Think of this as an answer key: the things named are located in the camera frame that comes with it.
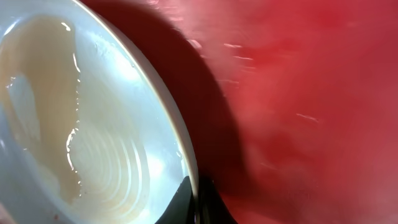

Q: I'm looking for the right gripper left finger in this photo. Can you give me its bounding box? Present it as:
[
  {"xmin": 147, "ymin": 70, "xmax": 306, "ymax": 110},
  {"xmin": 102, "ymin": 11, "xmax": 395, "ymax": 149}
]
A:
[{"xmin": 155, "ymin": 176, "xmax": 195, "ymax": 224}]

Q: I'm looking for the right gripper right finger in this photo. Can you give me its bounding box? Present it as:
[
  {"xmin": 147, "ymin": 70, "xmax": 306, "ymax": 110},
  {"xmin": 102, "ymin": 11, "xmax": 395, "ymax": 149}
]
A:
[{"xmin": 198, "ymin": 176, "xmax": 238, "ymax": 224}]

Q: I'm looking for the white plate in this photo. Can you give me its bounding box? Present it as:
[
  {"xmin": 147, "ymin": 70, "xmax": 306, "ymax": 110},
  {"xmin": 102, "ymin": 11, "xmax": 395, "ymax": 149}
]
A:
[{"xmin": 1, "ymin": 0, "xmax": 200, "ymax": 224}]

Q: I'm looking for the red plastic tray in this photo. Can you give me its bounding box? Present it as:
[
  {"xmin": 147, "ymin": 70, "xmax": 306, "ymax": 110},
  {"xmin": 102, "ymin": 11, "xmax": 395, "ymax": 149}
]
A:
[{"xmin": 87, "ymin": 0, "xmax": 397, "ymax": 223}]

